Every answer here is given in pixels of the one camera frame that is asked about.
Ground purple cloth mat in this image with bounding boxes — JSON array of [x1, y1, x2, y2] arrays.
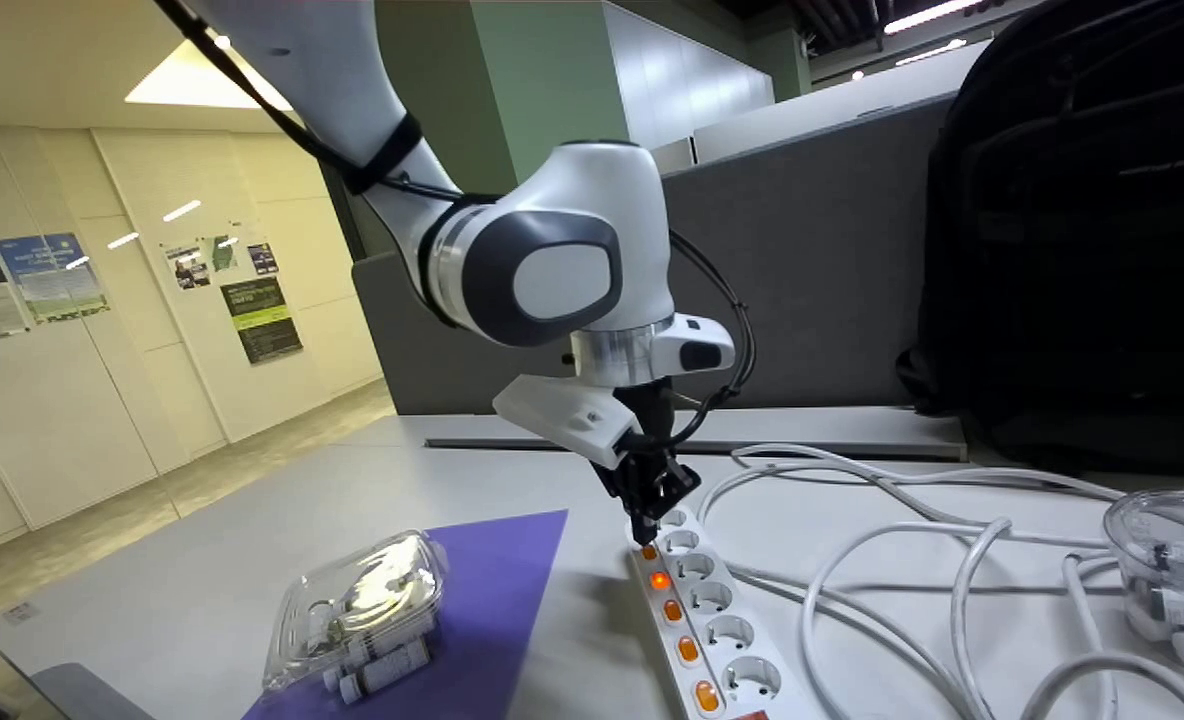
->
[[245, 509, 572, 720]]

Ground clear plastic pack white adapters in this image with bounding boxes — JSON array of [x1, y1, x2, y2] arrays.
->
[[261, 529, 450, 708]]

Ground green pillar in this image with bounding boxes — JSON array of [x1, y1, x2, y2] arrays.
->
[[370, 0, 637, 203]]

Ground dark green wall poster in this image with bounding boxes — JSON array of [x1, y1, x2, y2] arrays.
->
[[218, 272, 306, 369]]

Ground square ceiling light panel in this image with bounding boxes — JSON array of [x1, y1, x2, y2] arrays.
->
[[125, 34, 299, 114]]

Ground black backpack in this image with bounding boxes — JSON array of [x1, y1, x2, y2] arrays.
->
[[891, 0, 1184, 481]]

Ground blue green wall poster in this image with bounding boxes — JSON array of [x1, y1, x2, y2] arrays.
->
[[0, 231, 111, 329]]

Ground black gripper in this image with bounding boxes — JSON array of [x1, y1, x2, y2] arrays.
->
[[601, 377, 704, 553]]

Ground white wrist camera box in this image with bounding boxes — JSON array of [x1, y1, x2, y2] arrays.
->
[[488, 372, 648, 473]]

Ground gray partition panel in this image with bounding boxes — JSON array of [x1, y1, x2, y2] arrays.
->
[[348, 94, 971, 419]]

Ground white power adapter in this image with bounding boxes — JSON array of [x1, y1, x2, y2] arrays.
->
[[1101, 483, 1184, 681]]

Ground white power cable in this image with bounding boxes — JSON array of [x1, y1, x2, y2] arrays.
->
[[684, 440, 1184, 720]]

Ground white power strip orange switches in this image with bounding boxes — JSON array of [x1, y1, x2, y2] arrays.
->
[[625, 504, 811, 720]]

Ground fluorescent ceiling tube light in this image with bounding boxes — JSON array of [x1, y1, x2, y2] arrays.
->
[[878, 0, 990, 39]]

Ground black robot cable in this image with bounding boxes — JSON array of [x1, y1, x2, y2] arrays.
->
[[152, 0, 759, 453]]

